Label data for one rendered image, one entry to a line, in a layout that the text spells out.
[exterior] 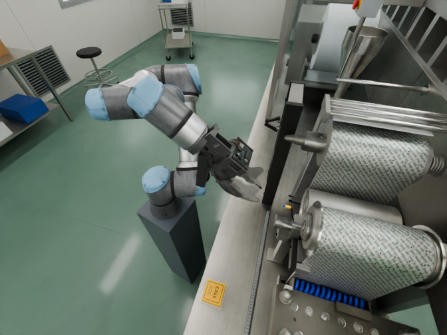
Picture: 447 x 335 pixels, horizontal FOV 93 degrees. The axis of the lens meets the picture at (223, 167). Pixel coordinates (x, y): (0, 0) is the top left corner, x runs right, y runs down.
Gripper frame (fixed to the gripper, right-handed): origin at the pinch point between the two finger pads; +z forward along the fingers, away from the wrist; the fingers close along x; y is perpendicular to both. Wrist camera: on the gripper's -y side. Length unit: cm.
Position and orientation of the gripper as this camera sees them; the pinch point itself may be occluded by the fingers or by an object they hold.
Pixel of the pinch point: (254, 192)
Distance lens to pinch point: 54.8
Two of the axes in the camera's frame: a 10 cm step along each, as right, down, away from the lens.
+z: 7.3, 5.9, 3.3
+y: 6.1, -3.7, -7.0
